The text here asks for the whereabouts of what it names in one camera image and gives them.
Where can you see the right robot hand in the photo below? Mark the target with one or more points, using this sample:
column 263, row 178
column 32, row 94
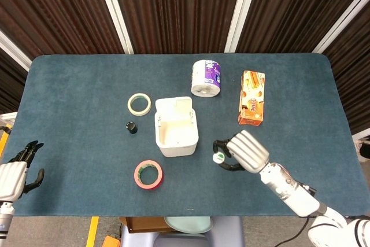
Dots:
column 248, row 151

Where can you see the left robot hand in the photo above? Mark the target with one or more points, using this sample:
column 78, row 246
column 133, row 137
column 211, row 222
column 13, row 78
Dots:
column 11, row 176

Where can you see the small white green cap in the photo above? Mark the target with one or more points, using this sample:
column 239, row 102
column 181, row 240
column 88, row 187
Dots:
column 218, row 157

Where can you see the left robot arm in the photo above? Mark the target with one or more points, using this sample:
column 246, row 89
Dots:
column 4, row 218

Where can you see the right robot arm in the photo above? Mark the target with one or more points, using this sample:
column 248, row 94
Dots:
column 303, row 198

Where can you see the white plastic container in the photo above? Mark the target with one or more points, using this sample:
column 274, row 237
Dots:
column 176, row 127

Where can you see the orange snack box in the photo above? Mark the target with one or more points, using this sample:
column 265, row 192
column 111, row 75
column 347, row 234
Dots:
column 251, row 98

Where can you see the blue table mat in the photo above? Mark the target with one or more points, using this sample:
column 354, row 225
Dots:
column 86, row 143

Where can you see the purple wrapped paper towel roll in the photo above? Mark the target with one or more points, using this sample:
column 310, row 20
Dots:
column 205, row 78

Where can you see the pale green round plate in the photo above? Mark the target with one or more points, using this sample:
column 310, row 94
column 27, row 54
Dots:
column 189, row 224

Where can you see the yellow floor tape strip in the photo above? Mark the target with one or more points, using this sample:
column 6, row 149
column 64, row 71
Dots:
column 92, row 231

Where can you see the red tape roll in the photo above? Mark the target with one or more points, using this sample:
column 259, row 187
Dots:
column 148, row 174

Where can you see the grey plastic stool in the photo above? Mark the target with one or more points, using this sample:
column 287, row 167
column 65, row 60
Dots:
column 185, row 236

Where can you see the cream masking tape roll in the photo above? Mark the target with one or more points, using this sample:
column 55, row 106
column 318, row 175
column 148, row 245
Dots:
column 139, row 104

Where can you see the small black bottle cap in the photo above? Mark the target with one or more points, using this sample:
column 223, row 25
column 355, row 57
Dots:
column 131, row 128

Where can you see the orange object on floor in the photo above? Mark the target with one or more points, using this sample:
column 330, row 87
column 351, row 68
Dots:
column 111, row 242

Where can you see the brown cardboard box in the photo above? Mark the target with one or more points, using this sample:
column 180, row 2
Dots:
column 144, row 224

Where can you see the white partition post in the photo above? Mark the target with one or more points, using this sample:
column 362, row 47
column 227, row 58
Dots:
column 114, row 10
column 242, row 10
column 341, row 21
column 13, row 51

